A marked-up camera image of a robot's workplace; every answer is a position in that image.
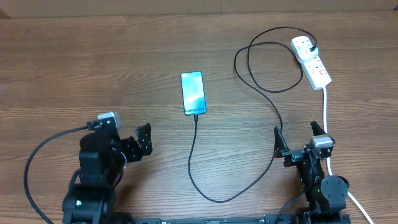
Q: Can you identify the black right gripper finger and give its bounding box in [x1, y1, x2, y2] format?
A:
[310, 121, 325, 136]
[274, 126, 290, 158]

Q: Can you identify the Samsung Galaxy smartphone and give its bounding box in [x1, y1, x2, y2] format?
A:
[180, 72, 207, 116]

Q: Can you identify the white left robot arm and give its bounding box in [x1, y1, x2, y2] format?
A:
[62, 121, 153, 224]

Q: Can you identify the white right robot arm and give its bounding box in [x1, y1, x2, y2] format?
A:
[274, 121, 351, 223]

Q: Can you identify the white charger plug adapter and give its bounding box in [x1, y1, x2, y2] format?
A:
[295, 45, 319, 63]

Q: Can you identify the white power strip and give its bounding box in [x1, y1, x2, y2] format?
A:
[290, 36, 331, 90]

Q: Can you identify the white power strip cord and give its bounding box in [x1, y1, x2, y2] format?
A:
[322, 86, 375, 224]

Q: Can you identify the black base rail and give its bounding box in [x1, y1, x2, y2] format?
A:
[128, 215, 351, 224]

